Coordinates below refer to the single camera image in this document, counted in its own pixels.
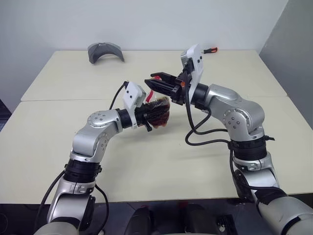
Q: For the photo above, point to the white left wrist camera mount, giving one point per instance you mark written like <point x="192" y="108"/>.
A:
<point x="132" y="94"/>

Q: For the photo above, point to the black tool with orange tip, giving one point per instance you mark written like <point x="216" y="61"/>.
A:
<point x="211" y="50"/>

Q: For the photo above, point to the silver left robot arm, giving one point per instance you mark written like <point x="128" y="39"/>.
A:
<point x="83" y="142"/>

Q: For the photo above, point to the dark rounded shape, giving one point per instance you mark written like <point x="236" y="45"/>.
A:
<point x="140" y="222"/>

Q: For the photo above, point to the grey cap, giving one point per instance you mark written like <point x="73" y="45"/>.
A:
<point x="115" y="50"/>

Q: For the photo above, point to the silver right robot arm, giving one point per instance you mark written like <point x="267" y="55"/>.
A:
<point x="244" y="110"/>

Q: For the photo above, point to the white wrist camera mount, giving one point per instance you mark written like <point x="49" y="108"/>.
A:
<point x="195" y="61"/>
<point x="132" y="94"/>

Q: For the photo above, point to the dark bin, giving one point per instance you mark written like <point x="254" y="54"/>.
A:
<point x="2" y="115"/>

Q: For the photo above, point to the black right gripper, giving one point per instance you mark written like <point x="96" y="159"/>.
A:
<point x="178" y="94"/>

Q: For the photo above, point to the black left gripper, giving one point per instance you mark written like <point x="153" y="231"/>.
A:
<point x="141" y="117"/>

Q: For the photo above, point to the clear bottle with red label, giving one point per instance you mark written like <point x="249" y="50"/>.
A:
<point x="161" y="118"/>

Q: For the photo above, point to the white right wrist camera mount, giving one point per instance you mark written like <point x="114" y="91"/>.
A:
<point x="195" y="61"/>

